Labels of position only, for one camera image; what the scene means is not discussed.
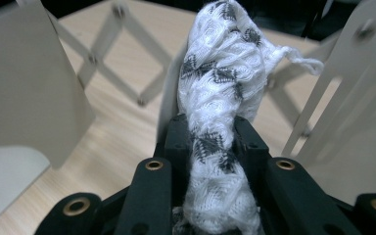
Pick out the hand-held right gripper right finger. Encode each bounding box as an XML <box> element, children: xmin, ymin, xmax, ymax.
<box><xmin>234</xmin><ymin>117</ymin><xmax>361</xmax><ymax>235</ymax></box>

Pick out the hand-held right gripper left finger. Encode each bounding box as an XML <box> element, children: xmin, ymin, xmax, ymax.
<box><xmin>114</xmin><ymin>114</ymin><xmax>194</xmax><ymax>235</ymax></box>

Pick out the white black patterned cloth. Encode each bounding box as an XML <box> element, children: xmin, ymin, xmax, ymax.
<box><xmin>172</xmin><ymin>0</ymin><xmax>325</xmax><ymax>235</ymax></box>

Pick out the white expandable metal rack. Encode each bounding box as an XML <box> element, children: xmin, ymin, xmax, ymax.
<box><xmin>0</xmin><ymin>0</ymin><xmax>376</xmax><ymax>229</ymax></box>

